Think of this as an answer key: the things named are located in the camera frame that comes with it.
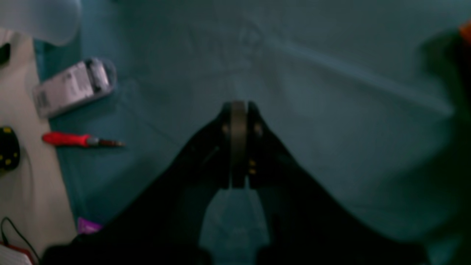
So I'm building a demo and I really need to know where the packaged bit set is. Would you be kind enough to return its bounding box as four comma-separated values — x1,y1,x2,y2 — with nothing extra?
32,57,117,119

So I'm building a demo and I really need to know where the black yellow round device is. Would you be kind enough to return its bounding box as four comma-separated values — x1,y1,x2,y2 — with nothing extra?
0,126,20,172

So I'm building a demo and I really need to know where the orange t-shirt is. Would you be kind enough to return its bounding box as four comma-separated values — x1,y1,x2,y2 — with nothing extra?
459,20,471,44

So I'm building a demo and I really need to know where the translucent plastic cup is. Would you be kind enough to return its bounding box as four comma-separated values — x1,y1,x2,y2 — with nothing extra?
0,0,82,46

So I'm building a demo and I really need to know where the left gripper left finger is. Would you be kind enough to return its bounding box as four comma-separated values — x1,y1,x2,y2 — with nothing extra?
42,102,237,265

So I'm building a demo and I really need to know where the blue table cloth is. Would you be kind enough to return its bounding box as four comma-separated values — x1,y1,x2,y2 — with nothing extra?
34,0,470,265

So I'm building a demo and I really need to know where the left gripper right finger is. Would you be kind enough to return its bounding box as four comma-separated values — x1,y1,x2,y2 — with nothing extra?
247,101,430,265

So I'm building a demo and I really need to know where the red screwdriver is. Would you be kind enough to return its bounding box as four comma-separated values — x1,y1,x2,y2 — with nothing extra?
42,131,125,148

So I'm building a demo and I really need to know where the purple glue tube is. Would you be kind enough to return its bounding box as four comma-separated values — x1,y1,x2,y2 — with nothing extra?
77,218,103,234

